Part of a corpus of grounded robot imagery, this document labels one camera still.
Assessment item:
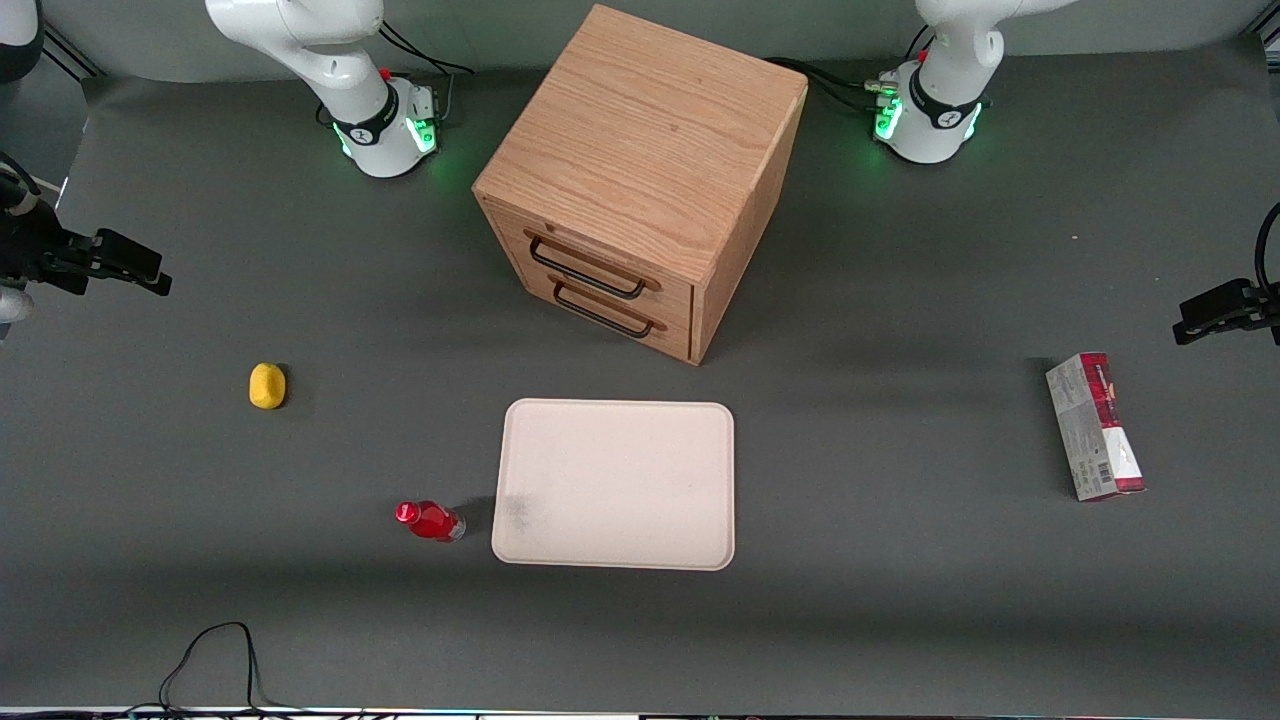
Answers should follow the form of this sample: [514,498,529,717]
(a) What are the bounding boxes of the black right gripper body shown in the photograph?
[0,200,101,296]

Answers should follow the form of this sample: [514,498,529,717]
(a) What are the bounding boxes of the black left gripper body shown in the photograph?
[1240,279,1280,347]

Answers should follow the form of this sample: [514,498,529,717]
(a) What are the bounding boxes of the red coke bottle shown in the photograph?
[394,500,467,544]

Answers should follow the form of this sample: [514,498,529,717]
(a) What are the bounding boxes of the beige plastic tray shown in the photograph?
[490,398,736,572]

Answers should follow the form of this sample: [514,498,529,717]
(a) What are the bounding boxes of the red and grey carton box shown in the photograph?
[1045,351,1147,503]

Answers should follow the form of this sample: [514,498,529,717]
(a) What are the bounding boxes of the yellow lemon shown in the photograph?
[248,362,288,411]

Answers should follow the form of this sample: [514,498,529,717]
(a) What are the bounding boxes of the oak wooden drawer cabinet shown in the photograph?
[472,4,809,367]

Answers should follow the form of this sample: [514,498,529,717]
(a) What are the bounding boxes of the wooden drawer front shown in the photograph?
[485,203,695,326]
[500,265,694,362]

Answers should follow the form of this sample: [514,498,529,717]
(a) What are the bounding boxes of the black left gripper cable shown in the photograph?
[1255,200,1280,301]

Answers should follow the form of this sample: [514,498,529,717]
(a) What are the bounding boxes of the black right arm base cable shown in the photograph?
[378,20,476,126]

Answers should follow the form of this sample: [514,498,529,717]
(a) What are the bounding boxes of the thin black looped cable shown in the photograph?
[158,621,301,717]

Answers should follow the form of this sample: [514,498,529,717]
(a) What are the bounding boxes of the black left arm base cables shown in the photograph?
[765,57,901,113]

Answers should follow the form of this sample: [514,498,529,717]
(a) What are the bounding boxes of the black metal drawer handle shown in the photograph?
[551,280,656,339]
[527,235,649,300]

